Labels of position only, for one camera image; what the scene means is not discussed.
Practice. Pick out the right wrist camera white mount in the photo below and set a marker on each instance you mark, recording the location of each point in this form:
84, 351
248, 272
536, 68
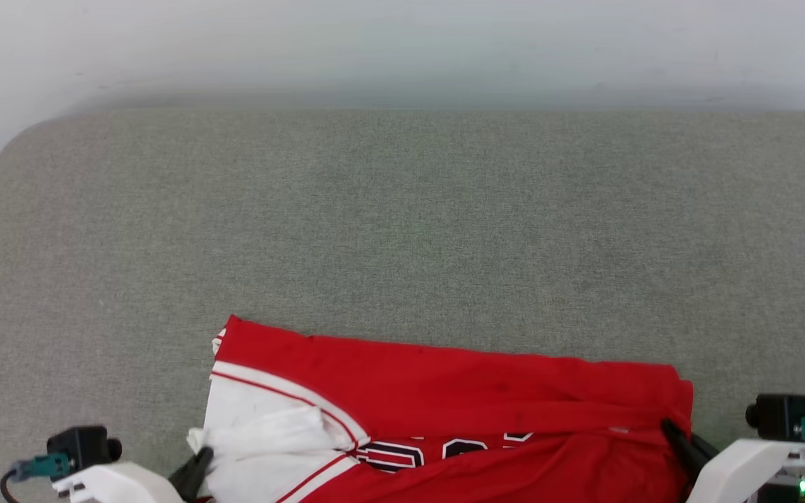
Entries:
731, 468

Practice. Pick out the grey-green fabric sofa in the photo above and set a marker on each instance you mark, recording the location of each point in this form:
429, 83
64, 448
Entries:
402, 223

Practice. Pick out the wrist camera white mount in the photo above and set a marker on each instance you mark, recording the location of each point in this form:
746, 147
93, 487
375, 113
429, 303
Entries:
116, 485
731, 468

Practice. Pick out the red and white jersey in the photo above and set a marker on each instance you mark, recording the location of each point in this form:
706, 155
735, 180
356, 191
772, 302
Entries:
479, 405

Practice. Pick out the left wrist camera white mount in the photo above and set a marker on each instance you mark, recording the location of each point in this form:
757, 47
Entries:
116, 485

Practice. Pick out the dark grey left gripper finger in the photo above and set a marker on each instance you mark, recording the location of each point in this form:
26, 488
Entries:
193, 475

